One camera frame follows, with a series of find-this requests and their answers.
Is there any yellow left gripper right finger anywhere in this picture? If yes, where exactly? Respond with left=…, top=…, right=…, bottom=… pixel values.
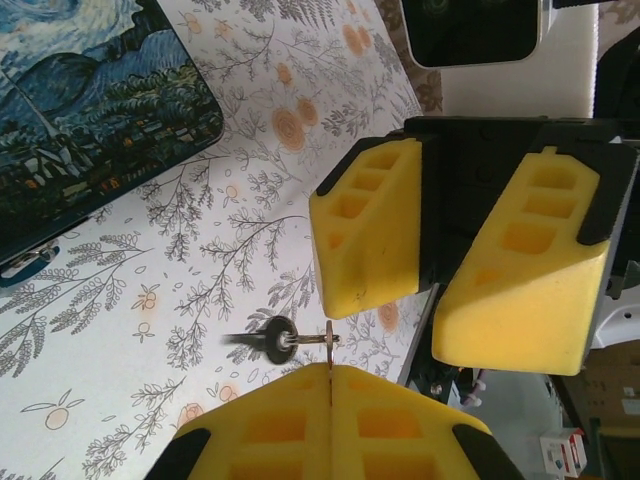
left=331, top=364, right=526, bottom=480

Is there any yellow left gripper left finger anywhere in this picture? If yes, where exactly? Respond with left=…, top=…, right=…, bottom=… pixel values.
left=144, top=363, right=333, bottom=480

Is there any metal key ring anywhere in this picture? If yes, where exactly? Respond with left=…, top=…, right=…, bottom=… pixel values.
left=282, top=330, right=329, bottom=351

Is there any silver box latch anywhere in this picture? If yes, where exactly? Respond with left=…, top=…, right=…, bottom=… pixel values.
left=0, top=239, right=61, bottom=281

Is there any starry night tin box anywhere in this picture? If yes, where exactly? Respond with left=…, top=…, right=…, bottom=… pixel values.
left=0, top=0, right=225, bottom=290

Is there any brown cardboard box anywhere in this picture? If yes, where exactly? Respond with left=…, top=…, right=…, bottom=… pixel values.
left=584, top=349, right=640, bottom=431

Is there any white red carton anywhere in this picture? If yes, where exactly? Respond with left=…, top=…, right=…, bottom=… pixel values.
left=539, top=427, right=586, bottom=476

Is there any aluminium frame long rail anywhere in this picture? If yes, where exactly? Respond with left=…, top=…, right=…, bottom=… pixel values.
left=397, top=284, right=441, bottom=391

